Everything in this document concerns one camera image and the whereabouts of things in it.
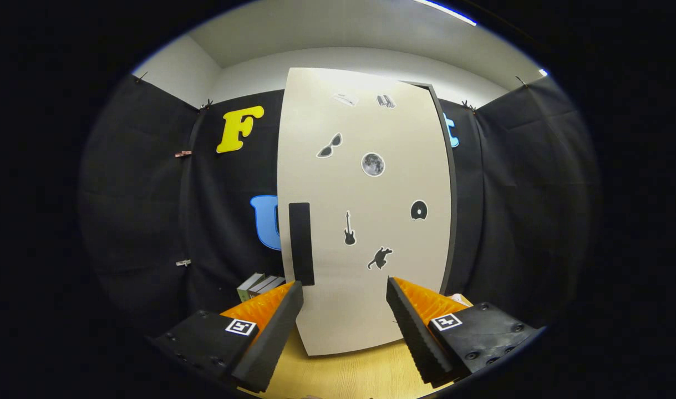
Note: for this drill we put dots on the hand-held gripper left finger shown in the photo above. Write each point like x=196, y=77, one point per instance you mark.
x=275, y=338

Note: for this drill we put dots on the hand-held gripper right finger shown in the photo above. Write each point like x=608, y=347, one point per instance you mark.
x=415, y=338

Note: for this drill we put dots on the beige cabinet door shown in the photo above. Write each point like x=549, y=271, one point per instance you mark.
x=404, y=166

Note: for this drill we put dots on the grey book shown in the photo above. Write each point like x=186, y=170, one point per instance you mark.
x=262, y=285

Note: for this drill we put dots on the green book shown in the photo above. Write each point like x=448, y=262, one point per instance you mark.
x=248, y=287

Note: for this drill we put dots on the silver clip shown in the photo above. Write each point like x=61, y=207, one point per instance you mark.
x=183, y=262

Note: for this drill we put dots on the grey cabinet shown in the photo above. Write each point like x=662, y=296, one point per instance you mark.
x=452, y=221

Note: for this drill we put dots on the black backdrop cloth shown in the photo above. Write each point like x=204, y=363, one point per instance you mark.
x=509, y=221

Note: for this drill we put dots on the copper clip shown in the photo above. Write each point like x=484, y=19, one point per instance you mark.
x=183, y=153

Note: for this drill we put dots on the long ceiling light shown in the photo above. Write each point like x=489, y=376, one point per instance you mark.
x=448, y=12

